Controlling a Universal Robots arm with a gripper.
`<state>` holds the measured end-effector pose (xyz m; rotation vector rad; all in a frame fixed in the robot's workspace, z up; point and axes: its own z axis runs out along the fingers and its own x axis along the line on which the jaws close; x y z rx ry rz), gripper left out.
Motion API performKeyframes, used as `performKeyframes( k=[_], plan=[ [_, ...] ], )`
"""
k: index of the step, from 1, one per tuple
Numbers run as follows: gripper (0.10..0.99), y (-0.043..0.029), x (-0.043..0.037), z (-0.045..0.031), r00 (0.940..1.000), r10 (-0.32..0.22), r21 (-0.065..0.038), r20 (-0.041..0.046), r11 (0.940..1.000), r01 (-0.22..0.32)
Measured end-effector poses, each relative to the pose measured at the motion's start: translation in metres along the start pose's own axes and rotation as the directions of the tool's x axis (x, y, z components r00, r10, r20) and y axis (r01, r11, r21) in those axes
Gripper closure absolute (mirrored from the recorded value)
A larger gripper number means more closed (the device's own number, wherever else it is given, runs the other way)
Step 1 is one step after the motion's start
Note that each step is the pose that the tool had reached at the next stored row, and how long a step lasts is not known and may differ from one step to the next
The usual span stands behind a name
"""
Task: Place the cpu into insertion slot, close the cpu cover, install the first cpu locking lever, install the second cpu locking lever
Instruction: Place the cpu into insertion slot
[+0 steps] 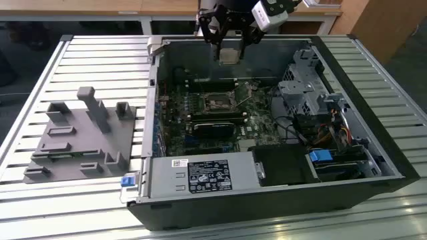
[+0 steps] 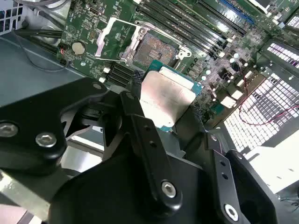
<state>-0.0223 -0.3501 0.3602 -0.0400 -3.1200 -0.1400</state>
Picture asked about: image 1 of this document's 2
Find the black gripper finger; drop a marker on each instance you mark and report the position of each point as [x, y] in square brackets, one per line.
[210, 35]
[251, 30]

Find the silver square CPU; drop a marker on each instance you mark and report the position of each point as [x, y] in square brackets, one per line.
[230, 56]

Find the thin metal locking lever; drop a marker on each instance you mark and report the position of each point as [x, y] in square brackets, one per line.
[244, 100]

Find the black RAM slot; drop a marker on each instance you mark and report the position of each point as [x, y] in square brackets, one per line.
[214, 80]
[216, 118]
[214, 86]
[214, 83]
[216, 114]

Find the CPU socket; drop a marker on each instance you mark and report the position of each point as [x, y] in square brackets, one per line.
[220, 102]

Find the silver metal drive cage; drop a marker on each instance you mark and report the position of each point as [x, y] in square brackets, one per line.
[294, 95]

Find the wooden desk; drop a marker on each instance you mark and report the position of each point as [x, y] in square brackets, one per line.
[100, 7]

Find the wooden cabinet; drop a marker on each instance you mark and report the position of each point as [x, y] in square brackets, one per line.
[376, 25]

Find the black graphics card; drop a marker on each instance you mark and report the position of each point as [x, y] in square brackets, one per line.
[214, 130]

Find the green motherboard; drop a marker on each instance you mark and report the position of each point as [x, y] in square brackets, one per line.
[260, 125]

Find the silver chipset heatsink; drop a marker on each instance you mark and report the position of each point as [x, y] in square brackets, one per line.
[247, 144]

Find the blue disk carrier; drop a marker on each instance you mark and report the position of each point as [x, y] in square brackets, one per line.
[320, 157]

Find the black plastic shroud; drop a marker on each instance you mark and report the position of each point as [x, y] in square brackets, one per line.
[283, 165]

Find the grey parts rack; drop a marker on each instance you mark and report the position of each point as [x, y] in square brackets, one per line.
[83, 140]

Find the silver power supply unit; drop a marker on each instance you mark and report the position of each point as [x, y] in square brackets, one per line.
[167, 175]

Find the green RAM stick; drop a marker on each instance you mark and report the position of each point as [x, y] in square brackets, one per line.
[75, 155]

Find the blue case latch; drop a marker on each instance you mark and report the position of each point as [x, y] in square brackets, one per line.
[128, 182]

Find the metal disk bay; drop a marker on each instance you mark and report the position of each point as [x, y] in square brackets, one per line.
[371, 166]

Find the black open PC case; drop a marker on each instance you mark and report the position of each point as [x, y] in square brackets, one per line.
[234, 212]

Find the white silver wrist camera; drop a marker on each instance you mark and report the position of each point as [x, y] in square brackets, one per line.
[267, 17]

